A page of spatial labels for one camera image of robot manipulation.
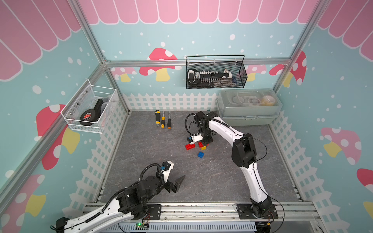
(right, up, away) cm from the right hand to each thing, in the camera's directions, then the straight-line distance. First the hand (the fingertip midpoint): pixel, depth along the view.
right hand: (205, 139), depth 97 cm
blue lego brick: (-3, -10, -3) cm, 11 cm away
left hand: (-17, -16, -22) cm, 32 cm away
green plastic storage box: (+29, +22, +1) cm, 36 cm away
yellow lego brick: (-1, -5, 0) cm, 5 cm away
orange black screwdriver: (-27, +12, +16) cm, 33 cm away
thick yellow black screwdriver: (-37, +20, +22) cm, 47 cm away
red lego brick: (-10, -5, 0) cm, 11 cm away
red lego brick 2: (-3, -3, -3) cm, 5 cm away
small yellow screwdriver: (-31, +13, +16) cm, 37 cm away
